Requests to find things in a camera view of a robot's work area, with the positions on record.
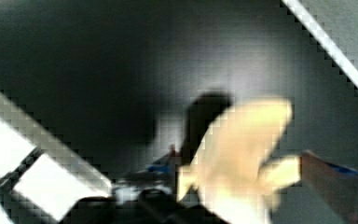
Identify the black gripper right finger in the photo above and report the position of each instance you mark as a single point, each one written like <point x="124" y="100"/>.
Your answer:
<point x="336" y="185"/>

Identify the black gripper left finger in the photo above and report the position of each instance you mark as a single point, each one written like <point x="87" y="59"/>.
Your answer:
<point x="199" y="115"/>

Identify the peeled toy banana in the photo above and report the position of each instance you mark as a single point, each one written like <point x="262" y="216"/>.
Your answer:
<point x="231" y="171"/>

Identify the black steel toaster oven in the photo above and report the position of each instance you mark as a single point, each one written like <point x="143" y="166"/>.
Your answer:
<point x="94" y="93"/>

